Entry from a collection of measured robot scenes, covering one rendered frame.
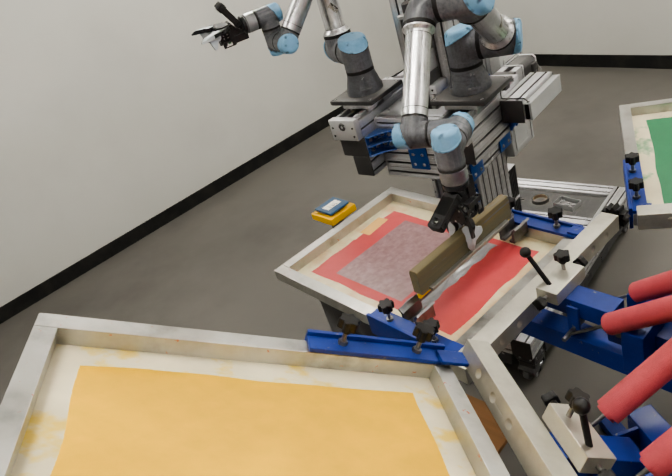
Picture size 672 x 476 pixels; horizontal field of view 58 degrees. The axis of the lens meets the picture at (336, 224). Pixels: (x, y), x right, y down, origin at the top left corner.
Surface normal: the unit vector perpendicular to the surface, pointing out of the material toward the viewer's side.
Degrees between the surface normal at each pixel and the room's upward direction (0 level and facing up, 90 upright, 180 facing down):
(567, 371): 0
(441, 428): 32
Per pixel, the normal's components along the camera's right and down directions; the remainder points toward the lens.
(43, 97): 0.63, 0.22
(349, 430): 0.26, -0.88
